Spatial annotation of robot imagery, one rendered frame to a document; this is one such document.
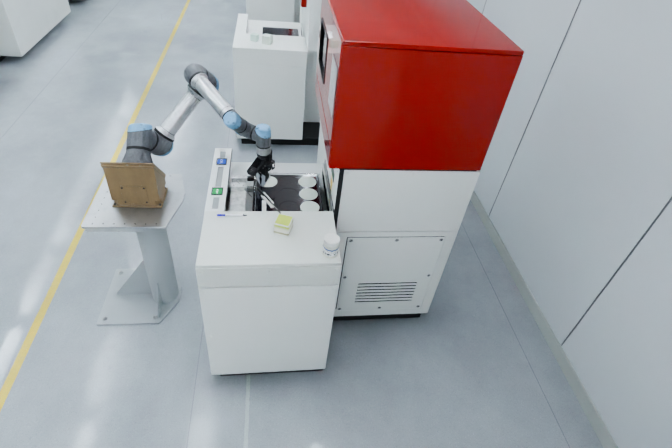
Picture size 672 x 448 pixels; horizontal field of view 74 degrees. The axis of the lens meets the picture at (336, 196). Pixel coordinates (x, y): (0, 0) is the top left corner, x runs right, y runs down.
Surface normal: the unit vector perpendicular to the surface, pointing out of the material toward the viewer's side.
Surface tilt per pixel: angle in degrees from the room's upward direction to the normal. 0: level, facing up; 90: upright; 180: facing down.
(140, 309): 0
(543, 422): 0
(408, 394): 0
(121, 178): 90
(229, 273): 90
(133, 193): 90
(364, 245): 90
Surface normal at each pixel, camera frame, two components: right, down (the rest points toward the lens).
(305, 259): 0.10, -0.77
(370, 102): 0.11, 0.64
